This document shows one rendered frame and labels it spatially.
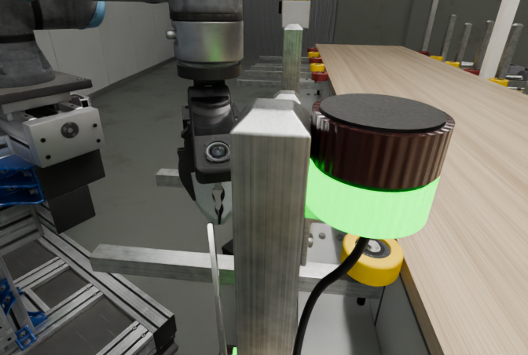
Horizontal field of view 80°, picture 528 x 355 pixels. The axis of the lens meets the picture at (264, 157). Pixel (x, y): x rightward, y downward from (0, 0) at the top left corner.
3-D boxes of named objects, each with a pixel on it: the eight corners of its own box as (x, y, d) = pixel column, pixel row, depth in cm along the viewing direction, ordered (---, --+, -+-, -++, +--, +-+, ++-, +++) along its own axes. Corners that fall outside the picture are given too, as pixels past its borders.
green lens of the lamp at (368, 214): (305, 232, 14) (309, 189, 13) (303, 169, 19) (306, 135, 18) (449, 244, 13) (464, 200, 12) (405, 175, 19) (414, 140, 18)
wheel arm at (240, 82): (236, 88, 161) (236, 79, 159) (237, 86, 164) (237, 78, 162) (322, 91, 158) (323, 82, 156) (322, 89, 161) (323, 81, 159)
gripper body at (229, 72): (237, 141, 46) (236, 55, 41) (249, 169, 38) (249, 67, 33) (183, 146, 44) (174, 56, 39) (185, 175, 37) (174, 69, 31)
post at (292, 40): (275, 233, 78) (284, 23, 57) (276, 225, 81) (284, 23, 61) (289, 234, 78) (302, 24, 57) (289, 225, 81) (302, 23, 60)
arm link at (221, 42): (249, 22, 31) (163, 21, 29) (249, 70, 33) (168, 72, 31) (236, 19, 37) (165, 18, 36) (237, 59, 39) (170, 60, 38)
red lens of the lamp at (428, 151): (309, 183, 13) (314, 132, 12) (306, 129, 18) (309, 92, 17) (467, 193, 12) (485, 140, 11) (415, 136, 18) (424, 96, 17)
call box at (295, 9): (280, 31, 81) (282, -4, 77) (282, 28, 87) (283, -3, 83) (308, 31, 80) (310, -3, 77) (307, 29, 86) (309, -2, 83)
